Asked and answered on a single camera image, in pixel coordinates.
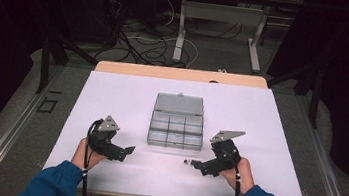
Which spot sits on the white table sheet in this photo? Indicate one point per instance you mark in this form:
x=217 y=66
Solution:
x=260 y=122

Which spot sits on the person's left hand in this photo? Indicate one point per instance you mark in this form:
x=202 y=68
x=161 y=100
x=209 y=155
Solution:
x=79 y=157

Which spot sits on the dark table grommet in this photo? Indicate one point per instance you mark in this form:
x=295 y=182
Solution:
x=213 y=81

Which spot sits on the black metal stand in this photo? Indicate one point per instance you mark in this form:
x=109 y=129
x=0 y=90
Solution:
x=45 y=62
x=315 y=95

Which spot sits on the small metal table bracket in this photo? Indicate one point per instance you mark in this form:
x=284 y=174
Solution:
x=304 y=193
x=41 y=163

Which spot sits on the aluminium floor rail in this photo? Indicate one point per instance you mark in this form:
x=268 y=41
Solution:
x=5 y=144
x=326 y=183

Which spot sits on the clear plastic compartment box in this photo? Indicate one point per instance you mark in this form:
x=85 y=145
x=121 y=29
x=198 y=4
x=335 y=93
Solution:
x=176 y=125

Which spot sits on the person's right hand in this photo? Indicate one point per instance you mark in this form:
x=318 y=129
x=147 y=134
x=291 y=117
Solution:
x=246 y=177

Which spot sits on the grey metal frame desk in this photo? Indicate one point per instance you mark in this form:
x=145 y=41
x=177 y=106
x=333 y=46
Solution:
x=223 y=13

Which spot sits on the black computer tower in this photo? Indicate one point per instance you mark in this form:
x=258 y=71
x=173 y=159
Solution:
x=86 y=10

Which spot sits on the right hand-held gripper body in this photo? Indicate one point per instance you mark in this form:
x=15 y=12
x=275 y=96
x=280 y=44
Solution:
x=224 y=157

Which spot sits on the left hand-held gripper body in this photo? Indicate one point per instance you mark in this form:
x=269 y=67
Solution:
x=103 y=144

